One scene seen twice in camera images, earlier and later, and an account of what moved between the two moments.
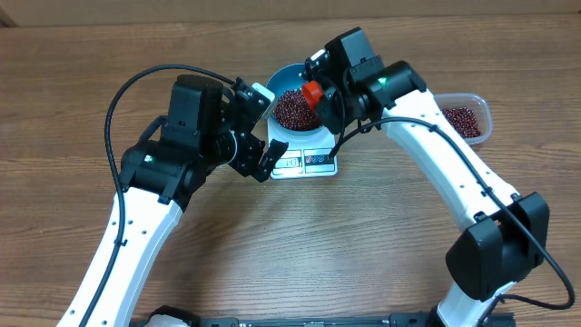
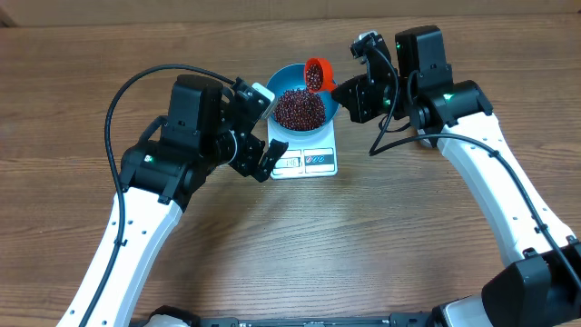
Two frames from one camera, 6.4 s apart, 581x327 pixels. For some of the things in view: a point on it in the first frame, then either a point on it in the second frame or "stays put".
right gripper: x=332 y=113 -> x=363 y=104
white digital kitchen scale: x=306 y=155 stays put
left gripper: x=254 y=147 stays put
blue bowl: x=283 y=79 stays put
